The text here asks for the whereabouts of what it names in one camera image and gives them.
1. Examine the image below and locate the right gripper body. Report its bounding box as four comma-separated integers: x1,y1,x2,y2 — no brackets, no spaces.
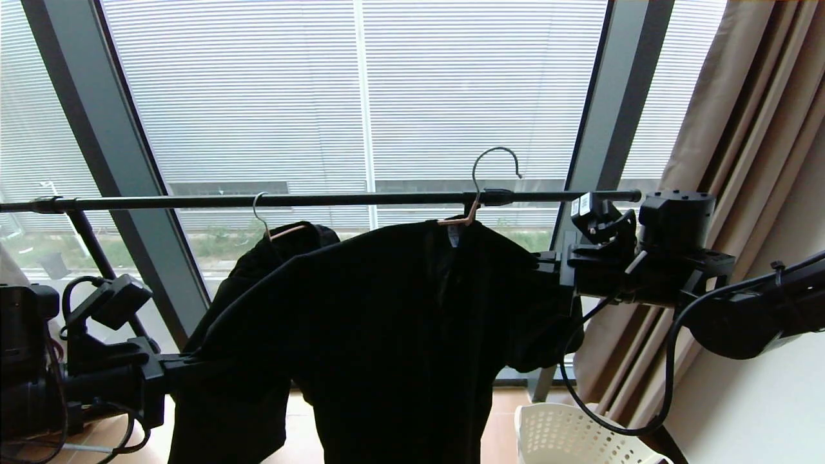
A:
556,246,642,302

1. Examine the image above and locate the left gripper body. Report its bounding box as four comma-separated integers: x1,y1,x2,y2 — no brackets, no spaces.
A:
64,335,170,430

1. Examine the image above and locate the black garment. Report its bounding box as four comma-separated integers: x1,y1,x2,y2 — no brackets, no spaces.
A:
193,218,585,464
166,222,342,464

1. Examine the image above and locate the pink clothes hanger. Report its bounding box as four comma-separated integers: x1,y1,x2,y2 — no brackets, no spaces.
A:
437,146,523,227
252,192,307,241

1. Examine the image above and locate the white laundry basket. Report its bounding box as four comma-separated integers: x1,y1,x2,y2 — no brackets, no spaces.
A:
514,403,674,464

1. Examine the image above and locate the black clothes rack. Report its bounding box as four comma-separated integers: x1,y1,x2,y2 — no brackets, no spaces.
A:
0,189,643,342

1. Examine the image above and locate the brown curtain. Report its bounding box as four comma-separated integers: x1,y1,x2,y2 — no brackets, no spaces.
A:
574,0,825,431
0,242,33,289

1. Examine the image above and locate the window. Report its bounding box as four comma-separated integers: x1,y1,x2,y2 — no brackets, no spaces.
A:
0,0,729,387

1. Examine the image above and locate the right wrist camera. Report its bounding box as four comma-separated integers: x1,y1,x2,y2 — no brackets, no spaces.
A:
570,192,637,247

